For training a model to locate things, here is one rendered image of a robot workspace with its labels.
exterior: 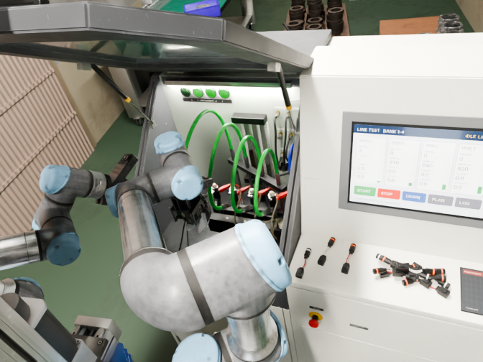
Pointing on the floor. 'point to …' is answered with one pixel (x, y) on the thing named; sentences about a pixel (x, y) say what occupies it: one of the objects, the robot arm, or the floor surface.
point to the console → (333, 228)
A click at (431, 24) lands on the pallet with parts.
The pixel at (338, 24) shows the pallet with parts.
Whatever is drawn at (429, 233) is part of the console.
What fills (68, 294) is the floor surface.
